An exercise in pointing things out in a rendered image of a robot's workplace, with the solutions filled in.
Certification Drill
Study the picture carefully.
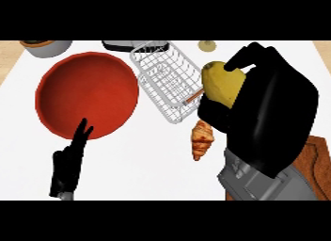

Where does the red round plate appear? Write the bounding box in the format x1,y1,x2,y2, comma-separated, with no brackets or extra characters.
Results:
34,52,140,141

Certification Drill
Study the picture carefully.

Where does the yellow lemon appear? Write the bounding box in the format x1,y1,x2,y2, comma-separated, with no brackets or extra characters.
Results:
201,60,248,109

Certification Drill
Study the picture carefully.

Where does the pale yellow-green round object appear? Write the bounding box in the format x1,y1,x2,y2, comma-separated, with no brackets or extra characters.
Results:
198,40,219,53

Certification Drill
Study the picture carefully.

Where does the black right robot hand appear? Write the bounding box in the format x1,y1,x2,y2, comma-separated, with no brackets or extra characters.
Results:
196,41,320,180

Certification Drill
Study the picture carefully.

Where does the brown wooden cutting board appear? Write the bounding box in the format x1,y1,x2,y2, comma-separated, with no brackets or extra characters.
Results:
225,135,331,201

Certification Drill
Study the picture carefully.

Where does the grey pot with brown rim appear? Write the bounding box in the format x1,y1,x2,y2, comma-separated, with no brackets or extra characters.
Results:
18,40,74,59

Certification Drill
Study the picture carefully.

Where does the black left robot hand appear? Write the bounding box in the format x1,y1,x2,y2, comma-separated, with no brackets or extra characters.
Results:
49,118,95,199

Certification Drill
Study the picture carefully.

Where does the white wire tiered basket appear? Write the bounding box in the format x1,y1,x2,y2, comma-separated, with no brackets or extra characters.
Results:
129,40,205,124

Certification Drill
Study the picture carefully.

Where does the golden brown croissant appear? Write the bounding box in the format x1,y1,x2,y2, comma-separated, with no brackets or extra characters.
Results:
191,119,216,162

